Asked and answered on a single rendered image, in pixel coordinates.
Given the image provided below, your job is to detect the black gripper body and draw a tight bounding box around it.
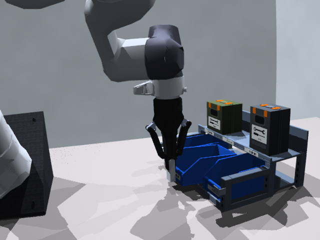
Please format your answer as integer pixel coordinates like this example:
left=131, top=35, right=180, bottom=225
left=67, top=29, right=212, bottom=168
left=153, top=97, right=184, bottom=133

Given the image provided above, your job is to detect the black tool case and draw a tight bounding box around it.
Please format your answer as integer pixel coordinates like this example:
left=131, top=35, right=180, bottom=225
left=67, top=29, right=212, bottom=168
left=249, top=103, right=291, bottom=156

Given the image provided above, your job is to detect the dark green tool case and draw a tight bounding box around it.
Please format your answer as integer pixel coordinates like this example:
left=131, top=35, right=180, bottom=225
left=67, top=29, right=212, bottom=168
left=206, top=99, right=243, bottom=135

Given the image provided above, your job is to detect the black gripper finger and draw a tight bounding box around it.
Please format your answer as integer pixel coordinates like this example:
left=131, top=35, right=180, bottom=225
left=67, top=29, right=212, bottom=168
left=169, top=118, right=192, bottom=182
left=145, top=120, right=173, bottom=182

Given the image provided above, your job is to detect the blue open-front bin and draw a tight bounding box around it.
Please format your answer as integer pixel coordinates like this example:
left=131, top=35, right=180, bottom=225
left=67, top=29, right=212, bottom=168
left=203, top=153, right=265, bottom=201
left=175, top=144, right=237, bottom=187
left=184, top=134, right=229, bottom=149

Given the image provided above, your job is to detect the dark grey shelf rack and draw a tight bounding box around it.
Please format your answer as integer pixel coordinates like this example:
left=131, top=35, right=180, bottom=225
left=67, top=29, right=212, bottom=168
left=186, top=110, right=309, bottom=212

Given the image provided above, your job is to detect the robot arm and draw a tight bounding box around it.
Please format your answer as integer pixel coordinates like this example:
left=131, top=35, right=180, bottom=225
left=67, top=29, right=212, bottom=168
left=0, top=0, right=188, bottom=199

